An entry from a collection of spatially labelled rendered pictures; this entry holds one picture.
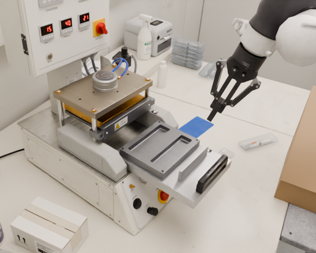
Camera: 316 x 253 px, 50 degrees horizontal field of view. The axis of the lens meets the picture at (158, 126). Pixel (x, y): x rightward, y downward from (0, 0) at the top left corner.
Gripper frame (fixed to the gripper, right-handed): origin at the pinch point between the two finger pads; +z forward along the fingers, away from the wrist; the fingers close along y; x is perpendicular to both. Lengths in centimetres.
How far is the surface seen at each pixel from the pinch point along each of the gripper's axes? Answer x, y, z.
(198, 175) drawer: -8.5, 6.0, 16.9
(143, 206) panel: -13.0, -2.9, 36.5
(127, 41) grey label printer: 93, -67, 49
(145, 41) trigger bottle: 84, -53, 39
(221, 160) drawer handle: -3.4, 9.3, 11.4
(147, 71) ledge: 74, -43, 48
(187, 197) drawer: -17.7, 6.3, 17.1
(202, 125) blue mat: 47, -1, 40
